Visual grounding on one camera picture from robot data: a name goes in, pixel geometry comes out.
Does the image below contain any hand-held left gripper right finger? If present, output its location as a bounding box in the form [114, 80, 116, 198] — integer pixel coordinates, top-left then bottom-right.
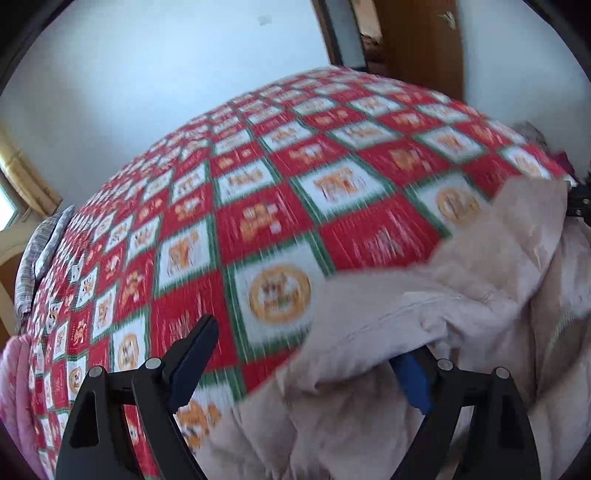
[390, 344, 542, 480]

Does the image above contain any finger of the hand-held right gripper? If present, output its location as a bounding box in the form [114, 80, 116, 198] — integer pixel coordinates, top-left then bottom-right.
[566, 174, 591, 219]

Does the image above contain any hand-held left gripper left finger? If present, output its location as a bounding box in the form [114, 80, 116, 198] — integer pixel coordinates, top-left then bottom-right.
[54, 315, 219, 480]

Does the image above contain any beige quilted down jacket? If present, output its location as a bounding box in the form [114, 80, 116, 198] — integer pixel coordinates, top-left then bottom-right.
[193, 175, 591, 480]

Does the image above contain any grey maroon clothes pile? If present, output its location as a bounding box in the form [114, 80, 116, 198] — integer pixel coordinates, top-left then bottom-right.
[512, 120, 579, 178]

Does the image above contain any red checked cartoon bedspread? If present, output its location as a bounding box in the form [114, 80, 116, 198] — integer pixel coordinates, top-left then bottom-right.
[25, 65, 566, 480]

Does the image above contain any striped grey pillow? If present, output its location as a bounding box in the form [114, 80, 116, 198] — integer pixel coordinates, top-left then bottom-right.
[15, 204, 75, 318]

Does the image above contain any wooden headboard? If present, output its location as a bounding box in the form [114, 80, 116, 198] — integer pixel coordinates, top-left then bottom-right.
[0, 220, 29, 340]

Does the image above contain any brown wooden door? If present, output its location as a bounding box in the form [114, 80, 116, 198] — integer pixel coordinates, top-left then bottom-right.
[373, 0, 464, 95]

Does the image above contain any window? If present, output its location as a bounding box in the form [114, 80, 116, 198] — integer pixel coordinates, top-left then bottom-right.
[0, 178, 20, 229]

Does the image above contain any yellow curtain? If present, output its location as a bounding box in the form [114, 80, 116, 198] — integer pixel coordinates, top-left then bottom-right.
[0, 121, 63, 219]

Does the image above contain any dark wooden door frame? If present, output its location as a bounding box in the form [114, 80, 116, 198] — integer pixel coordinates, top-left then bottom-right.
[313, 0, 368, 70]

